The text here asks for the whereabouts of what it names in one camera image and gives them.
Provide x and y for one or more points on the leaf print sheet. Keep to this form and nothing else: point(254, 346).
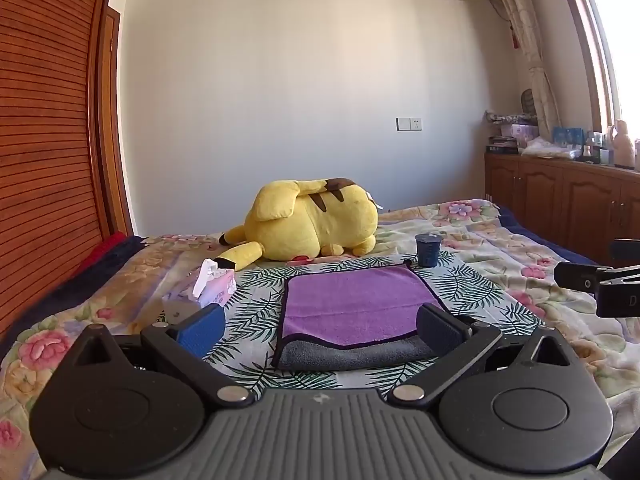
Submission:
point(260, 305)

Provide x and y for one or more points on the red tassel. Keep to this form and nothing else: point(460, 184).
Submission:
point(513, 37)

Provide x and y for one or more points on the window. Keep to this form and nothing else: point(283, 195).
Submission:
point(615, 45)

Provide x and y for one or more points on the dark blue cloth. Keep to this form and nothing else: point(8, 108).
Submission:
point(75, 290)

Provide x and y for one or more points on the wooden cabinet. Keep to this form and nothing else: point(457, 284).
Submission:
point(560, 195)

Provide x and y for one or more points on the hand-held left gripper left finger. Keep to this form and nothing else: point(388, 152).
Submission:
point(202, 329)

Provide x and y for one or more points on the stack of books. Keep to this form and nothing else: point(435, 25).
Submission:
point(502, 145)

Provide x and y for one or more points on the dark blue mattress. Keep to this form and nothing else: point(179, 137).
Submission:
point(545, 232)

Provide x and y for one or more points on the wooden slatted wardrobe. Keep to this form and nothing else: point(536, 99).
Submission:
point(45, 135)

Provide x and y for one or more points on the red cloth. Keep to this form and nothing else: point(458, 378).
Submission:
point(102, 252)

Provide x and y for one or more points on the beige bottle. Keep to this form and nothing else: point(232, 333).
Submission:
point(624, 145)

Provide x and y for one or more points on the grey towel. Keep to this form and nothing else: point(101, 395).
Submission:
point(340, 355)

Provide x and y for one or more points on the white wall socket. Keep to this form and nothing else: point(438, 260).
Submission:
point(409, 124)

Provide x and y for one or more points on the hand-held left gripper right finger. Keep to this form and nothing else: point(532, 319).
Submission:
point(440, 330)

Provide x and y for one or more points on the dark blue cup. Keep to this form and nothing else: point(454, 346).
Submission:
point(428, 251)

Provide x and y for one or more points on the yellow plush toy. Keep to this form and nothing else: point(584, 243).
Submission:
point(310, 220)

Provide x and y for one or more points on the pink box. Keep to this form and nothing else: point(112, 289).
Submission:
point(519, 132)

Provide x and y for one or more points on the pink tissue pack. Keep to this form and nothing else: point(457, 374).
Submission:
point(215, 287)

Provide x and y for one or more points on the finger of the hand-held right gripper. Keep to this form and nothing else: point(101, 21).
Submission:
point(575, 275)

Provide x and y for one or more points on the blue box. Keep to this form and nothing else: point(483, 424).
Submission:
point(569, 136)

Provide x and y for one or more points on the white plastic bag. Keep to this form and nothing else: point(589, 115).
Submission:
point(547, 149)

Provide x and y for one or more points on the beige patterned curtain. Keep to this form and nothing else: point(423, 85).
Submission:
point(530, 35)

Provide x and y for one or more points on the purple towel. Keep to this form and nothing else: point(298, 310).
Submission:
point(350, 305)

